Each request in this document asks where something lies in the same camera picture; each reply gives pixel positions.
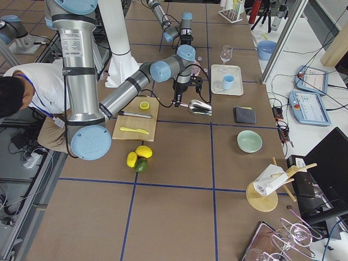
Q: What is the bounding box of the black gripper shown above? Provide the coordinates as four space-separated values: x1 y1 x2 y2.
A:
172 76 203 107
180 34 194 46

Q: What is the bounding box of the silver metal ice scoop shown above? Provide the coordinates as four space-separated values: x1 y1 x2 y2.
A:
179 99 213 116

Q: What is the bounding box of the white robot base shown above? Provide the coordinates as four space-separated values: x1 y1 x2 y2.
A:
98 0 139 88

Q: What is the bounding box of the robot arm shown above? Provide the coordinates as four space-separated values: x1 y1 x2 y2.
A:
45 1 196 160
146 0 194 46

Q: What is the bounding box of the blue cup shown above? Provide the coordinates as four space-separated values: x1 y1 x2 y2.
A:
222 74 234 90

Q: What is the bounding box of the pink bowl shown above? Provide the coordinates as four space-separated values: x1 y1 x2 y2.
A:
191 60 201 76

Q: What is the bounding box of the lemon half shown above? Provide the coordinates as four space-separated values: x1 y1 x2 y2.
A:
139 101 150 110

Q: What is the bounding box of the cream serving tray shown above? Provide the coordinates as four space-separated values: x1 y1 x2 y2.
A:
210 64 244 96

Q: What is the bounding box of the clear wine glass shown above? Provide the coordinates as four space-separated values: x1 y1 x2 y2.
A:
219 45 233 74

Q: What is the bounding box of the wooden cutting board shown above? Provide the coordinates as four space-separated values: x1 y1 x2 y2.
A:
112 96 159 141

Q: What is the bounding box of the yellow plastic knife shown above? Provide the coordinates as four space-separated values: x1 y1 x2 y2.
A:
120 127 150 135

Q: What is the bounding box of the grey yellow cloth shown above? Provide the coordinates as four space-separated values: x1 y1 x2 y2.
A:
233 107 256 124

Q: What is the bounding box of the yellow lemon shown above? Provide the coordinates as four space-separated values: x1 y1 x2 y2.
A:
126 151 138 168
135 145 153 158

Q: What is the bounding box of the red bottle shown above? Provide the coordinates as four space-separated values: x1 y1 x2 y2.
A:
248 0 262 24

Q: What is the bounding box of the blue bowl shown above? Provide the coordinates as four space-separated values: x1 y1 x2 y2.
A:
257 40 277 61

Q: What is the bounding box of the green bowl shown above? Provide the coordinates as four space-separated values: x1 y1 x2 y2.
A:
237 130 263 153

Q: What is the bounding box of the green avocado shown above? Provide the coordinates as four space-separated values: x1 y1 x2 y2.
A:
134 158 148 173

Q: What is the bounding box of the far teach pendant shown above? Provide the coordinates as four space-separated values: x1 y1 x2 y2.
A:
295 65 328 96

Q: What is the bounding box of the teach pendant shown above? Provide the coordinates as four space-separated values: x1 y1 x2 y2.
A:
295 65 328 96
289 91 331 126

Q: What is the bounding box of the near teach pendant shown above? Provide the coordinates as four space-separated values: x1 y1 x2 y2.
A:
289 91 331 126

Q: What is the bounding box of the person in white shirt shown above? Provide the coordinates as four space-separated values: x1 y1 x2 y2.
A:
1 59 70 153

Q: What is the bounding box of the wooden stand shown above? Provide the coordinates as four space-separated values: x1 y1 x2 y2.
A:
246 158 317 213

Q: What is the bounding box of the white wire cup rack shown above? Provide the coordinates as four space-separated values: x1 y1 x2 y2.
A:
218 0 245 23

